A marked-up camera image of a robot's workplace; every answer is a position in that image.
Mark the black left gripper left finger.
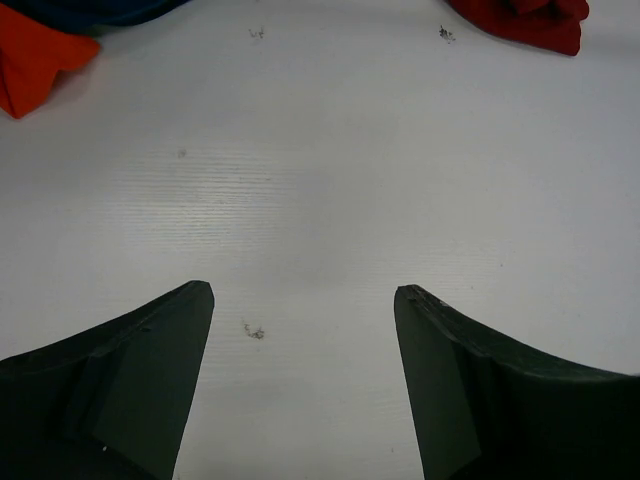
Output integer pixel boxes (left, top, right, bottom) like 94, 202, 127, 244
1, 280, 215, 479

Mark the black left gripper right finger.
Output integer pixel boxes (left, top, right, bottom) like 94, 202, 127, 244
394, 285, 639, 479

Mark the red t-shirt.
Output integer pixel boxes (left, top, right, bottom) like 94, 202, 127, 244
448, 0, 590, 57

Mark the orange t-shirt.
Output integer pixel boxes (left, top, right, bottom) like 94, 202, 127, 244
1, 4, 100, 119

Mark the navy blue t-shirt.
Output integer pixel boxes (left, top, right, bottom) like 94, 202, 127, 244
2, 0, 187, 32

